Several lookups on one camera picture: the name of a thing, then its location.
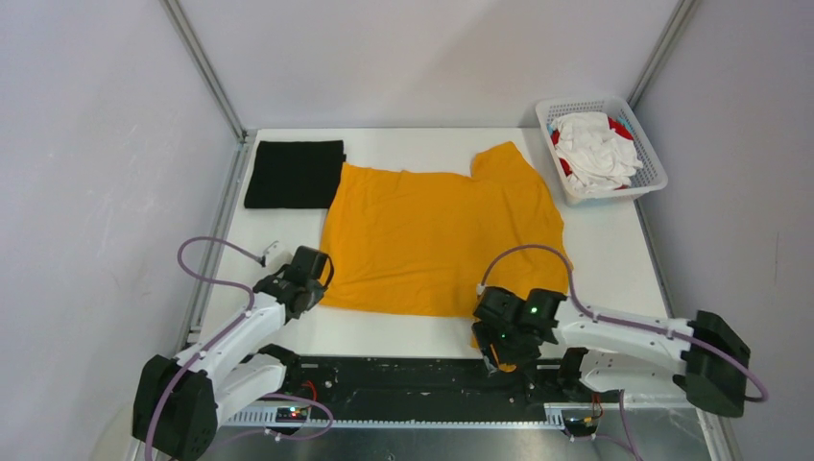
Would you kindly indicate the right corner aluminium post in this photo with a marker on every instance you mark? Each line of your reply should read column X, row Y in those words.
column 676, row 24

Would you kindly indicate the left controller board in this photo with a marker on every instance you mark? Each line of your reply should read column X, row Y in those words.
column 291, row 415

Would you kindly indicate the corner aluminium post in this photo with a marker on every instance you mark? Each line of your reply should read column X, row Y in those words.
column 195, row 49
column 676, row 24

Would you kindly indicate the aluminium frame rail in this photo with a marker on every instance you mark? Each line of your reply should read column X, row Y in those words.
column 261, row 413

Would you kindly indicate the white t shirt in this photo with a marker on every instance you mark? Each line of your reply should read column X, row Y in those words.
column 594, row 152

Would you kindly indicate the left corner aluminium post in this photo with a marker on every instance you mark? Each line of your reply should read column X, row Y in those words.
column 195, row 49

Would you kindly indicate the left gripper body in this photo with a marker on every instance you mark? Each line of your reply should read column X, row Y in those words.
column 316, row 294

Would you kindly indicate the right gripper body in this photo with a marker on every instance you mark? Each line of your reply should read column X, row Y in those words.
column 509, row 349

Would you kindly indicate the white plastic basket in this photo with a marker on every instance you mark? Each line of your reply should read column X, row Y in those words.
column 599, row 149

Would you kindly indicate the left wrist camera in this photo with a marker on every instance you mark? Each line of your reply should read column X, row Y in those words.
column 274, row 256

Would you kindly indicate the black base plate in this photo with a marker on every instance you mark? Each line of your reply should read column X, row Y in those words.
column 378, row 390

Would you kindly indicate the folded black t shirt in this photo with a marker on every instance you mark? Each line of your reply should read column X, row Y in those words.
column 295, row 174

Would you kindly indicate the yellow t shirt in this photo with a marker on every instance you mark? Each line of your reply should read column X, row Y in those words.
column 408, row 243

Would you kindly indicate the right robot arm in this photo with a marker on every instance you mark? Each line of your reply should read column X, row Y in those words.
column 605, row 350

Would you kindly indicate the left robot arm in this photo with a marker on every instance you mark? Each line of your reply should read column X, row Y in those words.
column 210, row 369

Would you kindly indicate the controller board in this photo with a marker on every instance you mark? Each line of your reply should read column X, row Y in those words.
column 291, row 415
column 580, row 428

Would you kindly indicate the right controller board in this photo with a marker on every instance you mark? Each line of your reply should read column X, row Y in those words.
column 580, row 428

